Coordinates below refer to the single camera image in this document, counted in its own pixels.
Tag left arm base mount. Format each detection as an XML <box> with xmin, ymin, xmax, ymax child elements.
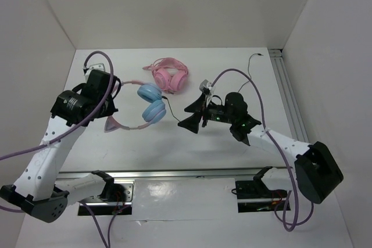
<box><xmin>84</xmin><ymin>179</ymin><xmax>134</xmax><ymax>216</ymax></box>

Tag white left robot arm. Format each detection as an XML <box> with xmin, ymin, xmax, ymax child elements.
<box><xmin>1</xmin><ymin>70</ymin><xmax>118</xmax><ymax>223</ymax></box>

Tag aluminium right side rail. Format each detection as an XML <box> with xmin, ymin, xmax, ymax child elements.
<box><xmin>268</xmin><ymin>49</ymin><xmax>309</xmax><ymax>142</ymax></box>

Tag pink blue cat-ear headphones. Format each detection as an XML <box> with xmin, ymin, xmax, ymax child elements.
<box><xmin>103</xmin><ymin>78</ymin><xmax>166</xmax><ymax>133</ymax></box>

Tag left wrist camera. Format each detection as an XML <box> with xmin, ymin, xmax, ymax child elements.
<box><xmin>83</xmin><ymin>63</ymin><xmax>105</xmax><ymax>73</ymax></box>

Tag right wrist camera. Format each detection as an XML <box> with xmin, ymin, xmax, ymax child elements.
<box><xmin>199</xmin><ymin>80</ymin><xmax>214</xmax><ymax>101</ymax></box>

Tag aluminium front rail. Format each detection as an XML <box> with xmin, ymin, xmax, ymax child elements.
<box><xmin>56</xmin><ymin>166</ymin><xmax>296</xmax><ymax>179</ymax></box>

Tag aluminium rail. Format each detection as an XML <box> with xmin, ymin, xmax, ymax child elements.
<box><xmin>56</xmin><ymin>166</ymin><xmax>296</xmax><ymax>179</ymax></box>
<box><xmin>268</xmin><ymin>49</ymin><xmax>309</xmax><ymax>142</ymax></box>

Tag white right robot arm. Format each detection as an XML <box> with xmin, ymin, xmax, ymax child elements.
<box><xmin>178</xmin><ymin>92</ymin><xmax>344</xmax><ymax>204</ymax></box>

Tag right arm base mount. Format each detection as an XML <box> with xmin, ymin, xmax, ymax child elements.
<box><xmin>231</xmin><ymin>180</ymin><xmax>287</xmax><ymax>213</ymax></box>

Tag black headphone cable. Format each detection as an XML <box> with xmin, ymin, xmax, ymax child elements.
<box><xmin>162</xmin><ymin>53</ymin><xmax>263</xmax><ymax>123</ymax></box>

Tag pink wrapped headphones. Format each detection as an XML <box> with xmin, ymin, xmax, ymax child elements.
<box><xmin>142</xmin><ymin>57</ymin><xmax>189</xmax><ymax>94</ymax></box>

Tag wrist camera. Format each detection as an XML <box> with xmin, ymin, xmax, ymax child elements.
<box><xmin>199</xmin><ymin>80</ymin><xmax>214</xmax><ymax>101</ymax></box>
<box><xmin>83</xmin><ymin>63</ymin><xmax>105</xmax><ymax>73</ymax></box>

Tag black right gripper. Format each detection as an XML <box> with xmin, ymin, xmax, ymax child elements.
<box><xmin>178</xmin><ymin>93</ymin><xmax>235</xmax><ymax>133</ymax></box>

